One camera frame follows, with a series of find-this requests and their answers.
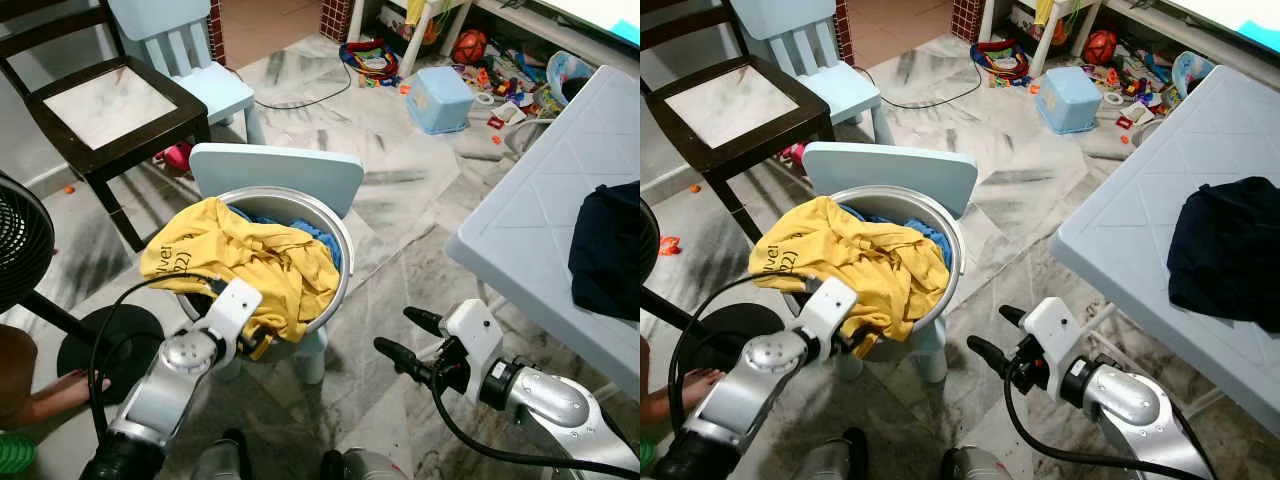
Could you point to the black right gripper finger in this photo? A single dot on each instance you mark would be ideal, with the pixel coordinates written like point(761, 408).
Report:
point(990, 356)
point(1013, 317)
point(425, 321)
point(400, 358)

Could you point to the white kids table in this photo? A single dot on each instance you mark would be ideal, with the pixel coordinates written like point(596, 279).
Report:
point(1045, 30)
point(415, 25)

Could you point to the light blue plastic box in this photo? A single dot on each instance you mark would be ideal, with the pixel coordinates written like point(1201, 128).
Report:
point(440, 100)
point(1070, 100)

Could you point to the silver left robot leg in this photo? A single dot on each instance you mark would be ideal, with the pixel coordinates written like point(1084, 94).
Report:
point(220, 455)
point(830, 455)

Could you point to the television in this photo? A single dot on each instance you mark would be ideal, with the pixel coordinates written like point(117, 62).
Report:
point(1230, 15)
point(610, 15)

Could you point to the black standing fan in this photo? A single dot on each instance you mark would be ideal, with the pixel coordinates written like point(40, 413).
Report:
point(735, 330)
point(25, 240)

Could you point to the silver robot leg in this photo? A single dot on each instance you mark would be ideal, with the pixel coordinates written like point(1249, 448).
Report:
point(220, 455)
point(830, 455)
point(365, 467)
point(978, 467)

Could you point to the yellow printed shirt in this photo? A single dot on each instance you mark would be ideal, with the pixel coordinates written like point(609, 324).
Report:
point(850, 250)
point(240, 250)

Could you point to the blue cloth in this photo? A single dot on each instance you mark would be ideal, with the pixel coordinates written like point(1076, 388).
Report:
point(930, 238)
point(320, 240)

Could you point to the green ribbed object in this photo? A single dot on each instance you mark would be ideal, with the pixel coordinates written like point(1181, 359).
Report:
point(15, 455)
point(646, 452)

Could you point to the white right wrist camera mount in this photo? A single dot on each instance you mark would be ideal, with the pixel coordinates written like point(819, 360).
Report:
point(1050, 330)
point(475, 330)

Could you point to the person's bare leg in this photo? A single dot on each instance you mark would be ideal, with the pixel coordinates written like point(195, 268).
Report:
point(20, 380)
point(680, 395)

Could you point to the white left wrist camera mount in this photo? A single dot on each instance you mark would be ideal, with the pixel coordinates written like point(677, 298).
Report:
point(235, 310)
point(832, 308)

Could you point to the grey plastic bucket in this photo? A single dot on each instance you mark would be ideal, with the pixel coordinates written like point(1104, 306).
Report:
point(300, 200)
point(905, 198)

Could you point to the dark navy garment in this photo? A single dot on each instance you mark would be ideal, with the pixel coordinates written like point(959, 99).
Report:
point(1225, 250)
point(605, 250)

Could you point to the light blue kids chair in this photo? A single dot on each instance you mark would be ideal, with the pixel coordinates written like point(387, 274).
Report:
point(890, 170)
point(280, 170)
point(840, 85)
point(220, 90)

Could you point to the pink toy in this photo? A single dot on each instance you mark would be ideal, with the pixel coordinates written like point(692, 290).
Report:
point(797, 154)
point(178, 158)

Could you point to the small orange toy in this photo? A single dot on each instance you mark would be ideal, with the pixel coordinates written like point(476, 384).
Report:
point(670, 245)

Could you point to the red ball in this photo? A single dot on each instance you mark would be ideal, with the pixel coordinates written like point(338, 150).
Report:
point(1100, 47)
point(470, 47)

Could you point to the colourful toy hoop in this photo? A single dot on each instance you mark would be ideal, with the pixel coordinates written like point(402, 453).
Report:
point(350, 55)
point(985, 52)

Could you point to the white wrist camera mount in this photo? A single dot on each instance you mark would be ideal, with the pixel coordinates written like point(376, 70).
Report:
point(832, 308)
point(235, 310)
point(475, 330)
point(1050, 330)

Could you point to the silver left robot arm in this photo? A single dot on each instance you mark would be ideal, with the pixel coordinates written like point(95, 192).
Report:
point(765, 390)
point(165, 385)

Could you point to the light blue folding table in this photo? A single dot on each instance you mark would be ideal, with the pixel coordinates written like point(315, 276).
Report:
point(540, 200)
point(1130, 200)

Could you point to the silver right robot leg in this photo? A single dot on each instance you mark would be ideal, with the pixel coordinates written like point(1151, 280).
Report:
point(978, 467)
point(365, 467)

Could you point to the dark wooden chair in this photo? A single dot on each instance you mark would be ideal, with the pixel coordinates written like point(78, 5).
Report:
point(150, 145)
point(770, 140)

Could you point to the light blue round basin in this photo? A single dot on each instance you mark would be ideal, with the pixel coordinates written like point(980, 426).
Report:
point(565, 70)
point(1195, 70)

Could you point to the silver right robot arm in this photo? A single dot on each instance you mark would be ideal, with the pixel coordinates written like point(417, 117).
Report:
point(1125, 395)
point(550, 400)

